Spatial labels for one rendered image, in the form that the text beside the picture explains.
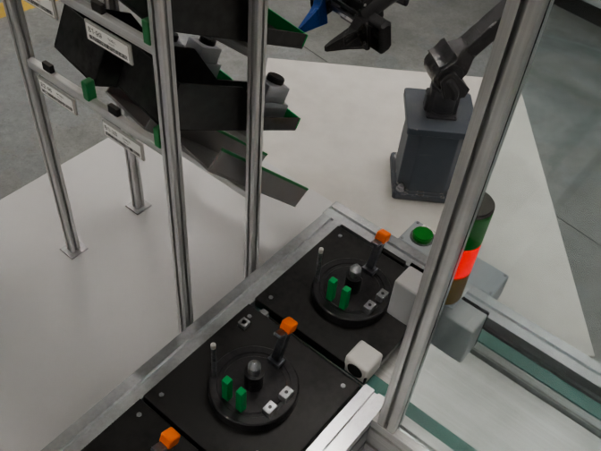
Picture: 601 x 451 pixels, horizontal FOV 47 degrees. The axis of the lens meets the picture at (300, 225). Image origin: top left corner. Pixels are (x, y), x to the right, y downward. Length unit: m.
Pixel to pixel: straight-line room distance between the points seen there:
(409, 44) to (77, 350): 2.84
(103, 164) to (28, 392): 0.58
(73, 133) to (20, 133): 0.22
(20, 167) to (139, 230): 1.58
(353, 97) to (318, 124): 0.16
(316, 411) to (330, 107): 0.93
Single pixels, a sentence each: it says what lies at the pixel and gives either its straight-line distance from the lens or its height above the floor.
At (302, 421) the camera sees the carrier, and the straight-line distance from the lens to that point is 1.10.
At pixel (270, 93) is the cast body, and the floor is 1.26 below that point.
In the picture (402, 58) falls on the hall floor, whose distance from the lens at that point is 3.68.
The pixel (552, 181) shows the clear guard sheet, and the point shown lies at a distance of 0.69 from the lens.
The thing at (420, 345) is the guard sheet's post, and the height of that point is 1.20.
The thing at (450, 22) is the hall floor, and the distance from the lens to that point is 4.06.
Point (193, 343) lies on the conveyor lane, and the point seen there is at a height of 0.96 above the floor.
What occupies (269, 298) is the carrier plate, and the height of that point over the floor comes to 0.97.
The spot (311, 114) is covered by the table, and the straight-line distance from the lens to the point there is 1.79.
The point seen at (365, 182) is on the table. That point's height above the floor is 0.86.
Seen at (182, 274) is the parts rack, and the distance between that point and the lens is 1.13.
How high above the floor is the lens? 1.94
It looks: 46 degrees down
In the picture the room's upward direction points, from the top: 6 degrees clockwise
